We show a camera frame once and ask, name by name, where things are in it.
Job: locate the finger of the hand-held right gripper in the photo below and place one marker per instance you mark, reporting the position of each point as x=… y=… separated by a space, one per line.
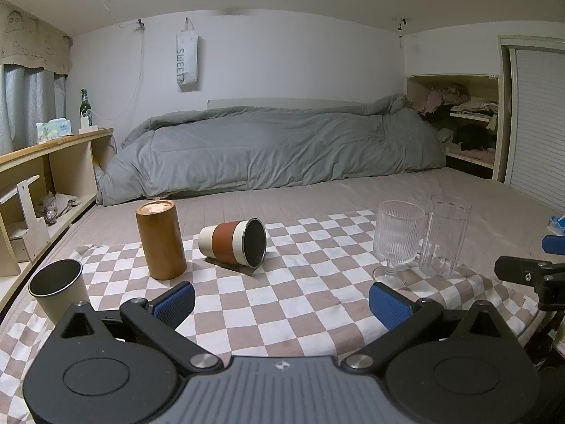
x=525 y=271
x=555 y=245

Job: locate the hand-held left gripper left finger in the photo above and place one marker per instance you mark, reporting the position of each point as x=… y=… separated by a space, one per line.
x=175 y=304

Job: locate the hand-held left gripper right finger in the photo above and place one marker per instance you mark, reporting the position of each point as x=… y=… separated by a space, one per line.
x=388 y=307

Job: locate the brown and white cup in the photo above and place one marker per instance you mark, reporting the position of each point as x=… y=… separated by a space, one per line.
x=226 y=242

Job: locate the beige cup with metal inside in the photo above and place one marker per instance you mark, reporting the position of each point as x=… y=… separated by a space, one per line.
x=57 y=296

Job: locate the blue and white packet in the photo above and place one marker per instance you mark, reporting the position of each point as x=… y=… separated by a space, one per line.
x=557 y=224

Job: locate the brown wooden cylinder canister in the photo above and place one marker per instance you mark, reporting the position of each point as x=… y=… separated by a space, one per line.
x=161 y=243

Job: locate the ribbed glass goblet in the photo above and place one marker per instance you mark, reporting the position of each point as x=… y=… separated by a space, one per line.
x=397 y=234

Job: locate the clear ribbed glass tumbler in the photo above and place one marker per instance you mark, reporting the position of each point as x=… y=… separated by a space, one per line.
x=443 y=238

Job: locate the brown white checkered cloth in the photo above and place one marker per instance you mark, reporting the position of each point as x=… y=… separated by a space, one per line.
x=287 y=304

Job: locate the wooden closet shelf unit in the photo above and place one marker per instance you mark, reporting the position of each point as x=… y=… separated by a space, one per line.
x=496 y=141

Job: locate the white slatted sliding door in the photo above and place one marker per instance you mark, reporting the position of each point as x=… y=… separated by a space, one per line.
x=536 y=123

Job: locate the beige bed mattress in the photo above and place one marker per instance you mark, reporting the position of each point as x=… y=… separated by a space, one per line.
x=318 y=196

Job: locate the black clothes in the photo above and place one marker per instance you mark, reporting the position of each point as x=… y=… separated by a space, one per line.
x=474 y=138

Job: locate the crumpled beige cloth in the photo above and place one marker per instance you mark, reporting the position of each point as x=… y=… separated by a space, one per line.
x=57 y=207

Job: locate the folded white clothes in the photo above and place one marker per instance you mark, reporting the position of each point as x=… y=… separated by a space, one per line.
x=474 y=108

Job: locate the white wooden stand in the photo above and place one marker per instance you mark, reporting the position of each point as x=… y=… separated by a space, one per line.
x=28 y=225

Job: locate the wooden bedside shelf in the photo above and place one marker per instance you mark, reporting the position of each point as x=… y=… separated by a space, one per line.
x=66 y=159

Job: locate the grey duvet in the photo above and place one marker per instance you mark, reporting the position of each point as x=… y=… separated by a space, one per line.
x=273 y=150

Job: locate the pink clothes pile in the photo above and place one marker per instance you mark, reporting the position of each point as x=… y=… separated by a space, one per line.
x=441 y=97

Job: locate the white charger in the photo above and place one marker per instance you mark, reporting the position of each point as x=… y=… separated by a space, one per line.
x=86 y=124

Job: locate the tissue pack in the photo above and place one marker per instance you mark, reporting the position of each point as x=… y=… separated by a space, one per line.
x=54 y=129

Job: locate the green glass bottle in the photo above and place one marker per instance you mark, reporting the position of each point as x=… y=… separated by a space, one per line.
x=85 y=108

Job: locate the white hanging tote bag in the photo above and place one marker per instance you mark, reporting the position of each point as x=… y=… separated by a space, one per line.
x=187 y=59

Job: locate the grey curtain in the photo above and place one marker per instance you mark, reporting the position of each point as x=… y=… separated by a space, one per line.
x=26 y=106

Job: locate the beige valance with drawings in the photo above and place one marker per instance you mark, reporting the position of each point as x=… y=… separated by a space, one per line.
x=31 y=39

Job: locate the metal wall hook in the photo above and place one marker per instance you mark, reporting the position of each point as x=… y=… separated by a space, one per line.
x=402 y=26
x=140 y=24

